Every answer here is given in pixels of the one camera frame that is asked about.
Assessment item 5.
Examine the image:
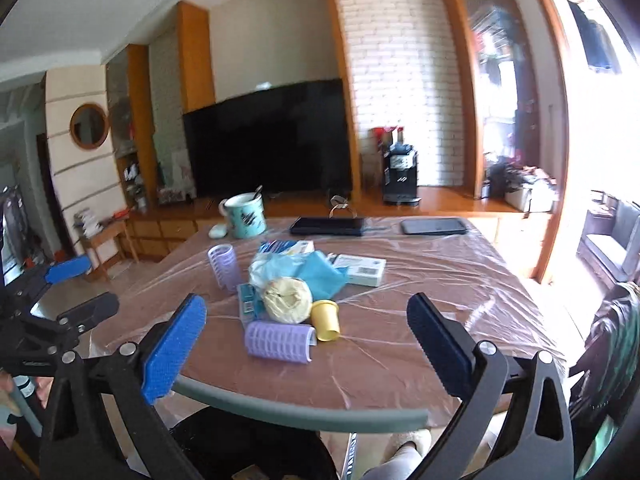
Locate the purple hair roller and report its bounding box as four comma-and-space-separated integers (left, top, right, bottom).
244, 321, 317, 364
207, 244, 242, 294

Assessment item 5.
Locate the cream paper ball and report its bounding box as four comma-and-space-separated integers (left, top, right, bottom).
262, 276, 312, 324

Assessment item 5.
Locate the white medicine box barcode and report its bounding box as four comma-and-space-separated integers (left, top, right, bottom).
332, 255, 386, 287

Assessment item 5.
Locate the small yellow cup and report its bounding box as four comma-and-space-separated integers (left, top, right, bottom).
310, 300, 341, 342

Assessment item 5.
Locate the blue plastic bag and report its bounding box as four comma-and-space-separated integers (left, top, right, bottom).
248, 252, 348, 301

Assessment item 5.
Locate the black trash bin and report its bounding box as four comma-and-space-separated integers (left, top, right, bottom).
170, 408, 337, 479

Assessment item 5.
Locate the small wooden side table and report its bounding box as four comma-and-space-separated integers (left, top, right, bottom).
79, 217, 140, 282

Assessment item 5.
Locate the wooden tv cabinet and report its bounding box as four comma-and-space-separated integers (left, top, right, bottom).
121, 185, 557, 281

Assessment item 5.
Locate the grey-green table edge guard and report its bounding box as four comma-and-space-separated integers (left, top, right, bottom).
172, 375, 428, 434

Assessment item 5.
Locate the round wooden mirror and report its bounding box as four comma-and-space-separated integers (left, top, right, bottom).
70, 103, 108, 151

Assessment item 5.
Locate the teal packet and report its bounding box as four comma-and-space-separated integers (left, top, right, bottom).
236, 283, 269, 328

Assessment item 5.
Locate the teal patterned mug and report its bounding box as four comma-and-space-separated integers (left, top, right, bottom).
218, 192, 267, 240

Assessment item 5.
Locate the white blue medicine box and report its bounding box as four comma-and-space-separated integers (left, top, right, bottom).
258, 240, 316, 256

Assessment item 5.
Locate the dark smartphone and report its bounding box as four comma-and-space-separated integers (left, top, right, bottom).
400, 218, 468, 236

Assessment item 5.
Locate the large black television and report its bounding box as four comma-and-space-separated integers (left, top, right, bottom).
182, 79, 352, 198

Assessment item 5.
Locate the black tablet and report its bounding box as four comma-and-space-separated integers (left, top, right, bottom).
290, 217, 366, 236

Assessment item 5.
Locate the black coffee machine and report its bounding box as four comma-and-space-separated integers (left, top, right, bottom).
382, 126, 420, 207

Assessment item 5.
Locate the white charging cable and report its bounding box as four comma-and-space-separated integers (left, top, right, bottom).
327, 194, 359, 219

